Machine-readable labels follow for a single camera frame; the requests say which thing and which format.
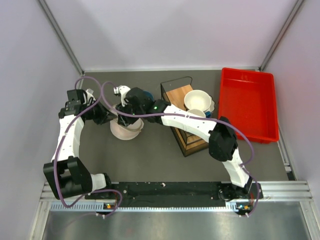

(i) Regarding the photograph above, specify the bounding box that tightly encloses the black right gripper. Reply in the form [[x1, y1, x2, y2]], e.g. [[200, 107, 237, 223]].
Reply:
[[116, 99, 146, 127]]

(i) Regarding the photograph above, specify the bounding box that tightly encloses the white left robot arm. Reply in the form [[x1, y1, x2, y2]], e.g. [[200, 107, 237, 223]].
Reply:
[[43, 89, 116, 199]]

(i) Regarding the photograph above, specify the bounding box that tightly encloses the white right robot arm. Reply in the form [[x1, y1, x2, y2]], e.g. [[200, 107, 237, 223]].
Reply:
[[113, 85, 253, 198]]

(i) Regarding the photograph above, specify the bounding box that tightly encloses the blue ceramic bowl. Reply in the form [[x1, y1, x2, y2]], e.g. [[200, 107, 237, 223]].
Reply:
[[144, 91, 154, 101]]

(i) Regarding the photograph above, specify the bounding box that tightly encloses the blue white mug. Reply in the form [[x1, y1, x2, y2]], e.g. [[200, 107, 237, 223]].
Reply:
[[187, 109, 212, 118]]

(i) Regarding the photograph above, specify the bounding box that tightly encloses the white ceramic bowl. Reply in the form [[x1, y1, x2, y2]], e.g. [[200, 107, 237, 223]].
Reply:
[[183, 90, 212, 112]]

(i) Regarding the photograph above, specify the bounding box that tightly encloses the white scalloped plate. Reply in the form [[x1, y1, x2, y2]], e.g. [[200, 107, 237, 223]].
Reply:
[[208, 95, 216, 113]]

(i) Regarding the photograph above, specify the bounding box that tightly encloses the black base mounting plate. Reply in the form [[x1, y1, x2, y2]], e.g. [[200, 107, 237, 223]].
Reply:
[[86, 181, 263, 207]]

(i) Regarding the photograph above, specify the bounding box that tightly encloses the red plastic tray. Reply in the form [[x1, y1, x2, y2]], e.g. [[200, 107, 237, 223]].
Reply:
[[218, 67, 279, 144]]

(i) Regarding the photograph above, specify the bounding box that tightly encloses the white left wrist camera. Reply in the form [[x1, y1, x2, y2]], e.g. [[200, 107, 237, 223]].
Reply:
[[84, 88, 96, 104]]

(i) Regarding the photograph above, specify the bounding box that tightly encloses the black wire wooden shelf rack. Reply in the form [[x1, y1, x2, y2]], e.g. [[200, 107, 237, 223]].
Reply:
[[160, 76, 209, 157]]

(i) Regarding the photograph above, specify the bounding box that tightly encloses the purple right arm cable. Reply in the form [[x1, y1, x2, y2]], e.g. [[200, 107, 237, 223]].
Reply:
[[101, 81, 260, 217]]

